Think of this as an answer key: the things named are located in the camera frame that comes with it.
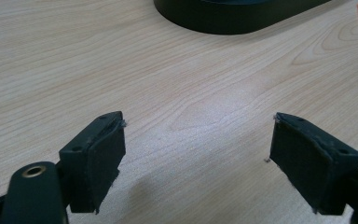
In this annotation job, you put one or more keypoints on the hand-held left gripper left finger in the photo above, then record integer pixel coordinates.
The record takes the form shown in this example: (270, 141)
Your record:
(93, 161)

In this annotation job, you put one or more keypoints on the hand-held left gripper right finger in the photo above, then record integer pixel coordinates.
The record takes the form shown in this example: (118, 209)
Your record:
(310, 165)

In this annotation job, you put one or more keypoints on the black oval tray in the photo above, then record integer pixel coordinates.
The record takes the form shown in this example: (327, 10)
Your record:
(230, 15)

